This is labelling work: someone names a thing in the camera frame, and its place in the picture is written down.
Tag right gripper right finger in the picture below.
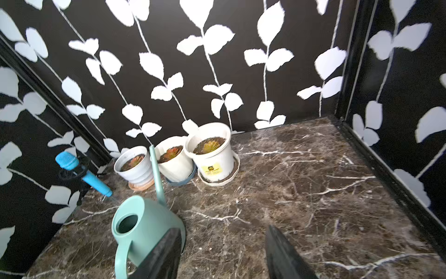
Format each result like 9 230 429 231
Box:
265 226 318 279

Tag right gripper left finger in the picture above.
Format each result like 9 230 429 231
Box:
129 228 182 279

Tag mint green watering can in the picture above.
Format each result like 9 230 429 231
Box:
111 145 186 279

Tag pink-green succulent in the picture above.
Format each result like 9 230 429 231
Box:
121 154 145 172

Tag red-orange succulent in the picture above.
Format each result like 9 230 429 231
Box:
159 146 183 163

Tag yellow-green succulent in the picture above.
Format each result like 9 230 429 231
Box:
198 139 221 155

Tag peach saucer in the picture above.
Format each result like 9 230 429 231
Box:
128 179 154 192

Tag blue-grey saucer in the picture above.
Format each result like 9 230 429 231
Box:
166 165 197 187

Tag cream faceted pot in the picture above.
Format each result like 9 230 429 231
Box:
154 136 194 182

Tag white ribbed round pot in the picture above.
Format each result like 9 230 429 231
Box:
114 146 154 187

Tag white saucer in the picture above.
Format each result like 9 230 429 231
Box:
197 151 241 187

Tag black microphone tripod stand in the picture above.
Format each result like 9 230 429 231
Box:
58 156 91 206

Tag large white labelled pot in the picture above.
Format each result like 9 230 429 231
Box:
184 122 235 183

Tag blue microphone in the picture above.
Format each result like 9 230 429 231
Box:
55 151 113 197

